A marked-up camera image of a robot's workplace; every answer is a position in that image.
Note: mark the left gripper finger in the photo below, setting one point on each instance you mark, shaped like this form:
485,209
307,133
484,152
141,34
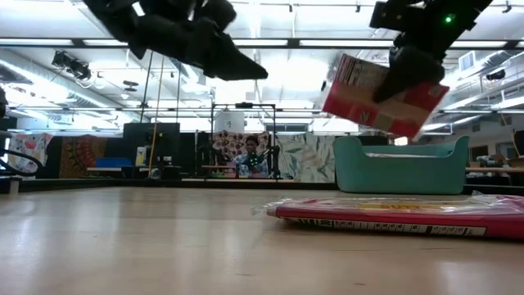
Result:
233,65

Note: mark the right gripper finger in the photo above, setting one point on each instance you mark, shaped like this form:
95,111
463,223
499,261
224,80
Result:
413,67

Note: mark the black background robot arm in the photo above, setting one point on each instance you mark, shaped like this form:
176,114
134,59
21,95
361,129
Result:
274,155

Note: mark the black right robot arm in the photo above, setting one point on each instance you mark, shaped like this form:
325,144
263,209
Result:
450,8

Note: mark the white cylindrical tank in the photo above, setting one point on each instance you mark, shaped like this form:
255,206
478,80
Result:
229,122

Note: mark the small black ceiling fixture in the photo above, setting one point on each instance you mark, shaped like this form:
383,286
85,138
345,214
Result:
130,83

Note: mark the circle patterned cloth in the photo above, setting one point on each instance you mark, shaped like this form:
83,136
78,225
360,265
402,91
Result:
227,143

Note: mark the person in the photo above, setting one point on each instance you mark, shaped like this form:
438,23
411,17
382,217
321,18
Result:
250,143

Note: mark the black ceiling device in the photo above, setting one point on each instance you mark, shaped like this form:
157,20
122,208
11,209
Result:
496,75

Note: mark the black ceiling light cluster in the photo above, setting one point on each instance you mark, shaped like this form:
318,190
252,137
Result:
78,69

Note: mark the black cabinet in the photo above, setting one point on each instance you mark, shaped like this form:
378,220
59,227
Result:
163,139

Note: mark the teal plastic basket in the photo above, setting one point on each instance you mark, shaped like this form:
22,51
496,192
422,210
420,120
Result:
401,176

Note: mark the leaf patterned cloth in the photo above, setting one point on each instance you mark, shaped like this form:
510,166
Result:
307,157

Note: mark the yellow white carton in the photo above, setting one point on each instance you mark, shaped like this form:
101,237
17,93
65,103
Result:
141,156

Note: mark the wooden background table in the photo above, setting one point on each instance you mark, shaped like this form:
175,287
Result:
491,169

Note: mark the blue box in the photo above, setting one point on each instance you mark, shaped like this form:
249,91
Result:
114,162

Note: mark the red orange patterned cloth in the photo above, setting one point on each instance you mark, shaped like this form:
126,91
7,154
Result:
82,155

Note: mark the floral patterned cloth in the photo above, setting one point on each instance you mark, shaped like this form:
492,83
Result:
30,149

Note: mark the black metal stand frame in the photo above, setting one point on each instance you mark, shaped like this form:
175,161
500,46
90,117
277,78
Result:
243,105

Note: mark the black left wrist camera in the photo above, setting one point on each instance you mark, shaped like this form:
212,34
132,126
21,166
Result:
217,14

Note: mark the black horizontal rail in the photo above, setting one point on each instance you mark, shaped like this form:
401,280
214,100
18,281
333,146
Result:
82,109

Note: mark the black aluminium table frame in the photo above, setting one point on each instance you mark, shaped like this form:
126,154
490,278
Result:
123,184

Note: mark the grey metal bracket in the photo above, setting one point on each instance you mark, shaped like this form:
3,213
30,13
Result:
13,186

